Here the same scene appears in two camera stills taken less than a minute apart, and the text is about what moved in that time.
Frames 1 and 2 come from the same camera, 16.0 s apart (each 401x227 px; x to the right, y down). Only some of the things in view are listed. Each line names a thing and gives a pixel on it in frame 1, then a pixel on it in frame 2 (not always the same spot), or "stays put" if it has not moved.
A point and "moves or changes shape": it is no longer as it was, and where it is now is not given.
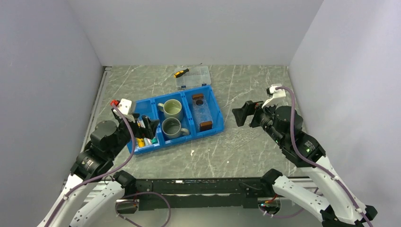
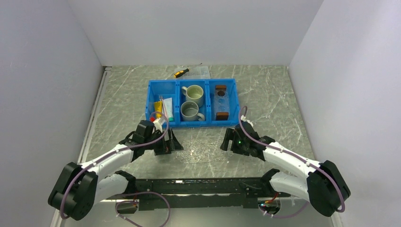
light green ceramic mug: (171, 108) to (194, 93)
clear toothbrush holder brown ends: (202, 113) to (222, 105)
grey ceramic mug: (171, 127) to (189, 110)
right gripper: (249, 108) to (229, 135)
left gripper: (148, 131) to (168, 146)
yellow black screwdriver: (181, 73) stays put
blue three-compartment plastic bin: (190, 114) moves or changes shape
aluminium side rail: (91, 126) stays put
